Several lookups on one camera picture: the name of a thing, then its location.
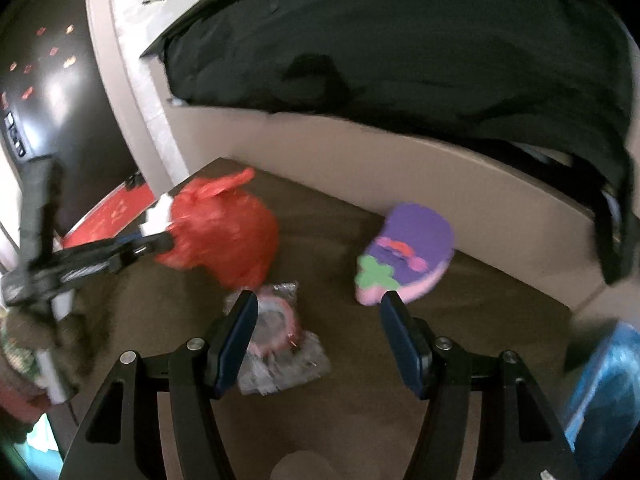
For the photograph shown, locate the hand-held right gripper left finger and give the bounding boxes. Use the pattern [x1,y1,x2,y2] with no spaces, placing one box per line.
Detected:
[59,290,259,480]

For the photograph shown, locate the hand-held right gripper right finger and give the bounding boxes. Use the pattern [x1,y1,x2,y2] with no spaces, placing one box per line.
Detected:
[381,292,581,480]

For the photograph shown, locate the clear wrapper with red ring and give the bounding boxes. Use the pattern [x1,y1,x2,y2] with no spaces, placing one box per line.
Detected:
[222,282,332,396]

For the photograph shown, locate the red plastic bag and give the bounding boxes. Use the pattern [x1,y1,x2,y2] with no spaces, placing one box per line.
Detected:
[155,167,280,288]

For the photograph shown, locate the purple and pink foam toy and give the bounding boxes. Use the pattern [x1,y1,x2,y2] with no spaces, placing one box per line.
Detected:
[355,203,456,307]

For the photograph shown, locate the blue plastic trash bag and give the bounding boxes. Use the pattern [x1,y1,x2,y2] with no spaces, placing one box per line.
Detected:
[565,322,640,480]

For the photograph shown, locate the person's left hand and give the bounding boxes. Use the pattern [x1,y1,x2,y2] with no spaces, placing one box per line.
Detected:
[0,310,108,421]

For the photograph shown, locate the red printed sheet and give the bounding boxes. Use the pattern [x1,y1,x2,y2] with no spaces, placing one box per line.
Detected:
[62,180,161,248]

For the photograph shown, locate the dark appliance with stickers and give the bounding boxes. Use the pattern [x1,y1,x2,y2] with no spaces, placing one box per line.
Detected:
[0,0,151,241]

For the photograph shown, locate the black tote bag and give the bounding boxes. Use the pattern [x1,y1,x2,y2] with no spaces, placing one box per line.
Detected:
[162,0,636,286]

